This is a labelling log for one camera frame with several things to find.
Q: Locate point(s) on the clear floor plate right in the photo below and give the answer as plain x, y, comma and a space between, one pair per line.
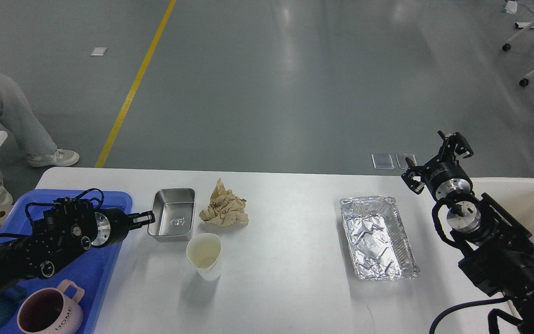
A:
406, 160

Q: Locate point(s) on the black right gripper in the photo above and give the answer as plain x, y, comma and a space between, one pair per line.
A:
443, 179

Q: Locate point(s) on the aluminium foil tray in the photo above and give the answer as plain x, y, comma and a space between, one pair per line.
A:
377, 241

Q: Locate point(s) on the clear floor plate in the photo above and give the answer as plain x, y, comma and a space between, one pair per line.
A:
382, 161
406, 160

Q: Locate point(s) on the clear floor plate left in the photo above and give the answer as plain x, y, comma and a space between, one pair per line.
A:
382, 161

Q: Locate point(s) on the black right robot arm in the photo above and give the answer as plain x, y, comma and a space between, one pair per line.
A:
498, 254

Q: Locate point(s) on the person in black top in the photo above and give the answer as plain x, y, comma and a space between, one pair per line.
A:
35, 142

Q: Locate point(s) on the stainless steel rectangular tin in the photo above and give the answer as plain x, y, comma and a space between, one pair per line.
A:
173, 210

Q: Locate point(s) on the white paper cup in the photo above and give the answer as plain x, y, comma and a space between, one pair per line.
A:
204, 253

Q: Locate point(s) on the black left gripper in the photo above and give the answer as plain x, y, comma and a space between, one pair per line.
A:
113, 225

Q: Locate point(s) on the crumpled brown paper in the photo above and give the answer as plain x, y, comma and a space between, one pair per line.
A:
225, 208

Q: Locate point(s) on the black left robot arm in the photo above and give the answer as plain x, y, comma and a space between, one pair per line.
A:
69, 227

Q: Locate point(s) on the pink HOME mug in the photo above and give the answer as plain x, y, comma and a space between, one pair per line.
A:
52, 310

